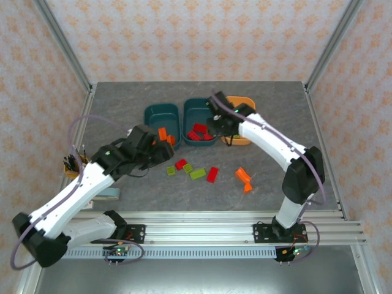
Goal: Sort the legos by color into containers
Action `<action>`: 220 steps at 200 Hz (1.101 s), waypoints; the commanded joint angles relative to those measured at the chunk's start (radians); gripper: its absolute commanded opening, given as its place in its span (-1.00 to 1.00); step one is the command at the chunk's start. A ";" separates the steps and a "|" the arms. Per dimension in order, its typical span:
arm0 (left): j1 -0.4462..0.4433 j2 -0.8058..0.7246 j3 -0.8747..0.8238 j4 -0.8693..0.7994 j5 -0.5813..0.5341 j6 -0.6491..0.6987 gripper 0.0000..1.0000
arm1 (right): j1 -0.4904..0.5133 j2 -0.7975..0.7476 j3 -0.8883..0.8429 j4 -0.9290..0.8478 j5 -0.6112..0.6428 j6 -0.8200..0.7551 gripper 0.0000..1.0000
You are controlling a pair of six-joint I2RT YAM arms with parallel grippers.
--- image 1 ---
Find thin red black wires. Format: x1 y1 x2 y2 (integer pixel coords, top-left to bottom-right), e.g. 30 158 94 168
121 231 136 251
289 234 309 251

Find yellow pen cup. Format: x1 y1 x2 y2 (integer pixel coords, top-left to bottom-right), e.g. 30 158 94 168
63 154 90 178

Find orange plastic container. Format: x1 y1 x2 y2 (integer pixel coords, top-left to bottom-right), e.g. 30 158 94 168
220 96 257 147

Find grey slotted cable duct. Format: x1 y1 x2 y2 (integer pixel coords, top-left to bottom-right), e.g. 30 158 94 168
45 247 278 260

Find long orange lego brick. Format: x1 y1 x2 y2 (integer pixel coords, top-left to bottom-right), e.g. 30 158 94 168
235 167 252 184

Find grey metal sheet panel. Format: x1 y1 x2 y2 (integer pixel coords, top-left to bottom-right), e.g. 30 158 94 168
32 258 367 294

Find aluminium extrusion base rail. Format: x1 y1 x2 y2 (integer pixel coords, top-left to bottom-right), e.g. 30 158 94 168
32 210 368 247

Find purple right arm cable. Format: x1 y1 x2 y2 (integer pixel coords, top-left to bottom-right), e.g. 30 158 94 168
211 89 327 265

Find aluminium frame post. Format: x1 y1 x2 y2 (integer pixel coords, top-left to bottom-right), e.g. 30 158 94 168
305 0 366 91
32 0 94 92

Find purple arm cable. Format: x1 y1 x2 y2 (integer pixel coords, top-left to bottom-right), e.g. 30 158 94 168
211 89 327 265
11 115 145 270

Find aluminium table side rail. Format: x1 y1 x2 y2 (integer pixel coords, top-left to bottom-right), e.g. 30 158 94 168
303 82 380 294
15 84 97 294

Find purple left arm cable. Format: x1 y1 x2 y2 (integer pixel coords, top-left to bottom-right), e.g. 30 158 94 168
11 115 145 270

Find thin black left gripper cable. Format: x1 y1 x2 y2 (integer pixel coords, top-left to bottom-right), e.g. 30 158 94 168
127 167 151 179

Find teal plastic container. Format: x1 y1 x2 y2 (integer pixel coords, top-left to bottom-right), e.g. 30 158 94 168
143 103 181 151
183 97 219 148

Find black controller board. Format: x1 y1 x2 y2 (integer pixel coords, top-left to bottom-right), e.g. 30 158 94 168
275 244 310 263
103 244 131 266

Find teal eraser block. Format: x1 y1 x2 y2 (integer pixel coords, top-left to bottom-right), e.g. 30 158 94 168
100 187 121 202

